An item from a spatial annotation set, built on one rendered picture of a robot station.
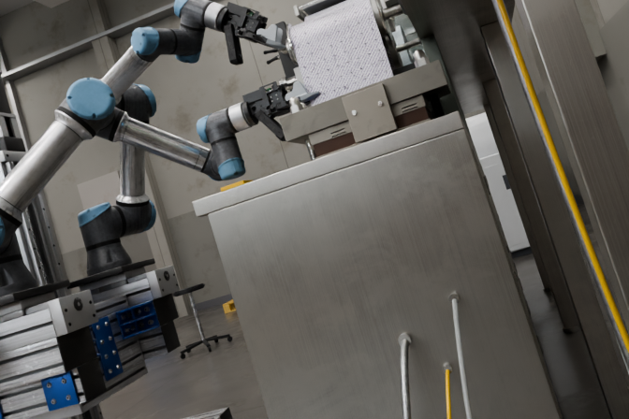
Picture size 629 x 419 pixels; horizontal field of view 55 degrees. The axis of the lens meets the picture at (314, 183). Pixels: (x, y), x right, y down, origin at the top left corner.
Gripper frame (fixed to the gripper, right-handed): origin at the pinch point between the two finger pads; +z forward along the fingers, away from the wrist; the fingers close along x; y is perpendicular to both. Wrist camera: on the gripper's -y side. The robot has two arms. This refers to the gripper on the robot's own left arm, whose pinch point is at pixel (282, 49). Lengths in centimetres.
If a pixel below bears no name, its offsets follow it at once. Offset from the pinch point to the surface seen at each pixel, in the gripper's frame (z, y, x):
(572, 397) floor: 116, -68, 41
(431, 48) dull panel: 40.0, 13.1, -2.8
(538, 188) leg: 79, -11, 9
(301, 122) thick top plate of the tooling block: 21.2, -16.6, -24.3
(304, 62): 9.5, -1.6, -4.6
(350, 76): 23.0, -0.9, -4.6
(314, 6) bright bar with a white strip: -4.9, 18.3, 26.3
